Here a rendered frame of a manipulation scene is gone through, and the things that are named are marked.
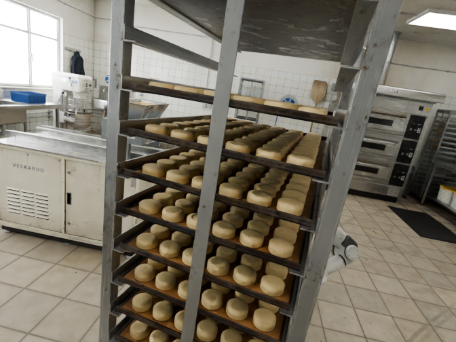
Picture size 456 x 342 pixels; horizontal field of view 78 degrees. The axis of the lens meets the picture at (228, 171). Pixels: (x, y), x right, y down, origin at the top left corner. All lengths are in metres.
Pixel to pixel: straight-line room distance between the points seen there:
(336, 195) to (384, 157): 5.27
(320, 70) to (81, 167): 5.14
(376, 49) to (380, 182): 5.50
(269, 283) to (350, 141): 0.33
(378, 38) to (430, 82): 6.63
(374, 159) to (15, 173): 5.25
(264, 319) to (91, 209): 2.12
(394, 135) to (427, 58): 1.90
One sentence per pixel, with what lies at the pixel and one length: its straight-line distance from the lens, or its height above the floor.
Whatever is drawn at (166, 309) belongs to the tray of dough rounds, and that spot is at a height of 0.97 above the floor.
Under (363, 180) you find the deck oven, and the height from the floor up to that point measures 0.32.
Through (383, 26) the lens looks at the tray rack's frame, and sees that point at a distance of 0.49.
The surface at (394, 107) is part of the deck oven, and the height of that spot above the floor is 1.70.
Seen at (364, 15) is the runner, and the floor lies 1.67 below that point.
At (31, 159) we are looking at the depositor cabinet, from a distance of 2.79.
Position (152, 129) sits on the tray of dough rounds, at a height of 1.42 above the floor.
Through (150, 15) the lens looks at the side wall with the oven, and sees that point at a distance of 7.09.
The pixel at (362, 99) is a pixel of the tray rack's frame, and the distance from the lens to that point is 0.48.
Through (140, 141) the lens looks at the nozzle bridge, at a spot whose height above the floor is 1.05.
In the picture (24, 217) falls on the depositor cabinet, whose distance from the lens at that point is 3.04.
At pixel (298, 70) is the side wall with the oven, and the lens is 6.41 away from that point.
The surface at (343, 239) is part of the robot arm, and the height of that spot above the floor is 0.89.
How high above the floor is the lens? 1.52
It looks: 16 degrees down
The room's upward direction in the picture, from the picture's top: 9 degrees clockwise
